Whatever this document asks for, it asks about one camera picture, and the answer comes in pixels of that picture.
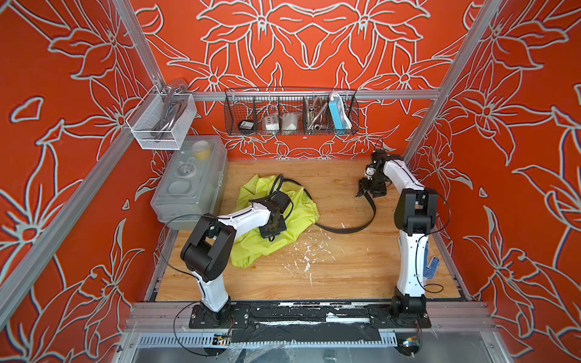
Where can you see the translucent plastic storage box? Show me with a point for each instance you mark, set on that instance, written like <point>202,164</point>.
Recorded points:
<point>190,188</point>

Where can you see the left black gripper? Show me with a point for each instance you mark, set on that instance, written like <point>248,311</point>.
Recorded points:
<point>265,234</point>

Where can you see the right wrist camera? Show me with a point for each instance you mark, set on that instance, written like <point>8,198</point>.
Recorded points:
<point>370,171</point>

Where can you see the white plastic adapter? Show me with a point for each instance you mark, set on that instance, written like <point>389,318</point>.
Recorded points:
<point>290,123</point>

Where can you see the black wire wall basket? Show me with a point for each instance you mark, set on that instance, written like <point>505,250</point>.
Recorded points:
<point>297,111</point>

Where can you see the clear plastic wall bin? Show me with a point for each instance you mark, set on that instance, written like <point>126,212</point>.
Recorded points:
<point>149,112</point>

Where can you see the yellow tape roll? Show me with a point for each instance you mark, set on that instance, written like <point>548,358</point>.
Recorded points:
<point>202,150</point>

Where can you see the metal tool in bin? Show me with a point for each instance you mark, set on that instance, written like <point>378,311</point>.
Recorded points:
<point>173,107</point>

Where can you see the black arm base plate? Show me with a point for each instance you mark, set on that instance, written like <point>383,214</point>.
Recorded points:
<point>244,314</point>

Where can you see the white charger block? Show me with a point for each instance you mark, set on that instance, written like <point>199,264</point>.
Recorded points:
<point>271,123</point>

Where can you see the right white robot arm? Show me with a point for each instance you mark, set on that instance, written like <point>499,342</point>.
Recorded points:
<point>415,217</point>

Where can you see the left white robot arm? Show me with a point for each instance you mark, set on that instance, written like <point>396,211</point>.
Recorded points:
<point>208,248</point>

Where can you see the metal tongs in basket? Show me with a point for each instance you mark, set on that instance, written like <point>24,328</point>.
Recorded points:
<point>315,109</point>

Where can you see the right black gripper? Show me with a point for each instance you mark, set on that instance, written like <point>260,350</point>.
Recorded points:
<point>362,184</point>

